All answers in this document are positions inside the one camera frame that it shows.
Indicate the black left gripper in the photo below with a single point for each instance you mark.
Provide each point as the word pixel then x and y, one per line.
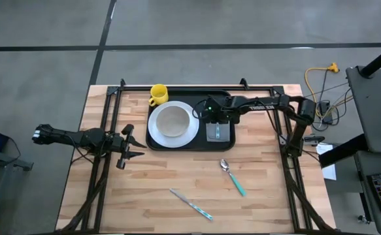
pixel 121 144

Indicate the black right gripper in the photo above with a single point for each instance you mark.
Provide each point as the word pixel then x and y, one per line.
pixel 223 109

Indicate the grey napkin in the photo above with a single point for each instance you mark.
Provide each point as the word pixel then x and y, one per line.
pixel 224 134

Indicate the white round plate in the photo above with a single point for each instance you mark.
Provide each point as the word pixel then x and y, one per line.
pixel 190 130

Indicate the beige bowl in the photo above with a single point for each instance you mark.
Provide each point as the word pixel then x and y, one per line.
pixel 172 121

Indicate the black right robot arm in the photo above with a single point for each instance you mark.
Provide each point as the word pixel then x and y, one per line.
pixel 265 103

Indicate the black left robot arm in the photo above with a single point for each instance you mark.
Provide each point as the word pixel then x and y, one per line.
pixel 79 137

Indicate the black serving tray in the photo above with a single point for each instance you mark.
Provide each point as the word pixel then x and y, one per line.
pixel 198 145

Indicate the yellow mug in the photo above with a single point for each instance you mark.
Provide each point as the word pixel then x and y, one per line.
pixel 159 93

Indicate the black power adapter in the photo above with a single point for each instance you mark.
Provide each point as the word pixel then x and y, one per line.
pixel 324 109

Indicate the grey metal stand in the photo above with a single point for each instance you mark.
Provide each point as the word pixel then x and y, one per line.
pixel 17 162

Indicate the white paper sheet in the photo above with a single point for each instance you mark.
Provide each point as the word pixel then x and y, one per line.
pixel 329 171

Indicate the black diagonal beam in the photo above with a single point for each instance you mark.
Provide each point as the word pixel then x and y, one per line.
pixel 340 150

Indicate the dark grey desk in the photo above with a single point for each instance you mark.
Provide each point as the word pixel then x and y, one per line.
pixel 361 163

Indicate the black pole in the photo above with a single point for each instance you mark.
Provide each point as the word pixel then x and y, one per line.
pixel 379 58

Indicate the black caster wheel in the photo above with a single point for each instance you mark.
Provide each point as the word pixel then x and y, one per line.
pixel 361 218

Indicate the black metal table frame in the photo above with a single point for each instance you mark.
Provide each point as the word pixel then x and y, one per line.
pixel 134 87

